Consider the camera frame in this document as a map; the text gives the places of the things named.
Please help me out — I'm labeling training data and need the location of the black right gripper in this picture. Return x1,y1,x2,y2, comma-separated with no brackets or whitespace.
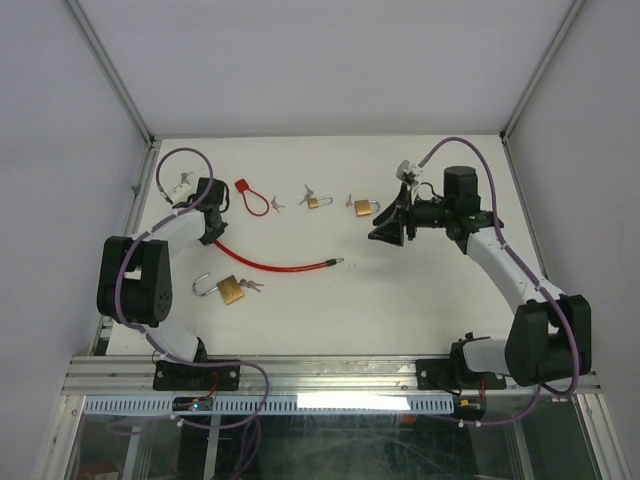
367,182,453,246

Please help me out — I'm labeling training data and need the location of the red thin-cable padlock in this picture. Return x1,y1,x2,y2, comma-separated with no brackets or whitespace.
234,178,271,218

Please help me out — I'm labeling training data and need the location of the medium brass padlock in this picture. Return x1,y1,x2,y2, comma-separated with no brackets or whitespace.
353,199,381,217

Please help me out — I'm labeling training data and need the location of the thick red cable lock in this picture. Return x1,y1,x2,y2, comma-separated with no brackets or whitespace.
172,170,345,275

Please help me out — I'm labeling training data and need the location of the small brass long-shackle padlock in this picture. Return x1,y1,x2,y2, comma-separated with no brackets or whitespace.
299,184,334,210

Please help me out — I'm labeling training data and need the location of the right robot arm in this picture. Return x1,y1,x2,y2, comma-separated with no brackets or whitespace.
368,162,592,387

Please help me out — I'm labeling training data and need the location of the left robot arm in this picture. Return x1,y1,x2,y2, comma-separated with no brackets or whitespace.
96,177,229,389

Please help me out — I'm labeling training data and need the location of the large brass padlock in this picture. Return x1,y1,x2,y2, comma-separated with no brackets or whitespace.
191,273,264,305

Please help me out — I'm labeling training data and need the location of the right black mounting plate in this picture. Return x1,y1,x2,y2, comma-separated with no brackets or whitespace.
415,358,507,393

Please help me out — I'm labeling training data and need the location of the black mounting plate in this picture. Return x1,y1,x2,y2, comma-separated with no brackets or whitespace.
415,358,507,393
152,360,240,392

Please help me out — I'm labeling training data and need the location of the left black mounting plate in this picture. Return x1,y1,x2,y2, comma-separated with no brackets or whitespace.
152,360,240,392

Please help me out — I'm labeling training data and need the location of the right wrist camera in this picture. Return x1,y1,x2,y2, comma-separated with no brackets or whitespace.
395,160,423,191

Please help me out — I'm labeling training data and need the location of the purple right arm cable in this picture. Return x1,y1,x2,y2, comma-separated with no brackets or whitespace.
417,136,584,429

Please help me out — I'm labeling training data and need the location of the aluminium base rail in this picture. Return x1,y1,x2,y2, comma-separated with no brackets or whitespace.
62,353,606,399

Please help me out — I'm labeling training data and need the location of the white slotted cable duct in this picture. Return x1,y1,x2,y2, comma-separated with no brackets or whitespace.
84,392,454,416

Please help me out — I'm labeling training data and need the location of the left aluminium frame post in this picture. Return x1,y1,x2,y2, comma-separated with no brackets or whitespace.
61,0,155,148

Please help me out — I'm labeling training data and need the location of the aluminium frame post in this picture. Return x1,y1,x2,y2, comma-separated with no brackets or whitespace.
500,0,588,143
61,0,155,148

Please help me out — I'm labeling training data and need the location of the right aluminium frame post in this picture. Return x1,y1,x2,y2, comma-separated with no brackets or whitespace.
500,0,588,143

